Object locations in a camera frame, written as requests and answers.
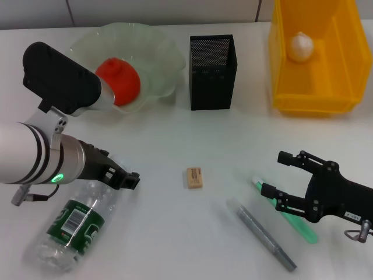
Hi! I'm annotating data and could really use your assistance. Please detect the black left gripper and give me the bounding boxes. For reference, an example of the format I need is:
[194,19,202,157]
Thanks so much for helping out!
[77,139,140,191]

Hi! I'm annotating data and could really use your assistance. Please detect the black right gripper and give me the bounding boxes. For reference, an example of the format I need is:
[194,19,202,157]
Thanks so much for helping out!
[261,150,373,224]

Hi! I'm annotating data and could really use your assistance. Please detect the green pen with white cap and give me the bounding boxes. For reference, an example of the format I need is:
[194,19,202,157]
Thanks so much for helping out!
[251,174,319,245]

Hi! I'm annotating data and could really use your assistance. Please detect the grey marker pen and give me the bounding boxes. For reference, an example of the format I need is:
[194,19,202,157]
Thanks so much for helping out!
[228,198,298,272]

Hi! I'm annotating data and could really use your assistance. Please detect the clear green-labelled water bottle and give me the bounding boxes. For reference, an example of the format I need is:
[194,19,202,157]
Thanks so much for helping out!
[36,154,136,274]

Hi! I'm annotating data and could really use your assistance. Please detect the tan eraser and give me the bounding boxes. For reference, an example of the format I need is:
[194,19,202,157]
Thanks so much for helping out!
[186,166,204,190]

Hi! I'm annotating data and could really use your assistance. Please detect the orange fruit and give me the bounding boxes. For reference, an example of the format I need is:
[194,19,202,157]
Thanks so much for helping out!
[95,57,142,106]

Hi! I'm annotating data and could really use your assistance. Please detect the white paper ball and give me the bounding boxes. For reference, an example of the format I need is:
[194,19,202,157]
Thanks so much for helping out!
[288,31,315,63]

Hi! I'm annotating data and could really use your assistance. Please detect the black mesh pen holder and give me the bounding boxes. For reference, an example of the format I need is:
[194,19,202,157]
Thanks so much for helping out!
[189,34,238,111]

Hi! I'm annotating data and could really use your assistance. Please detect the green glass fruit plate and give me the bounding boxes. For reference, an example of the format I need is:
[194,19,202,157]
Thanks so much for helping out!
[65,22,187,114]

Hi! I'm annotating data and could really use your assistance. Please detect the yellow plastic bin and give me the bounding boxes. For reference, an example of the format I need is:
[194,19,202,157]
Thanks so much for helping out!
[268,0,371,117]

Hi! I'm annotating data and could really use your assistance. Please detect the right wrist cable with connector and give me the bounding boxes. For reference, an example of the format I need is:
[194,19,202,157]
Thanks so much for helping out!
[343,220,373,243]

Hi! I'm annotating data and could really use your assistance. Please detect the wrist cable with connector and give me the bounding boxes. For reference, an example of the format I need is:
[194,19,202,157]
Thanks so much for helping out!
[10,183,61,207]
[343,220,373,243]

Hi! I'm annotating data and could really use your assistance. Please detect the left wrist cable with connector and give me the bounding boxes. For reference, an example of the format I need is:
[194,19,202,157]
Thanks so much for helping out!
[10,183,61,207]

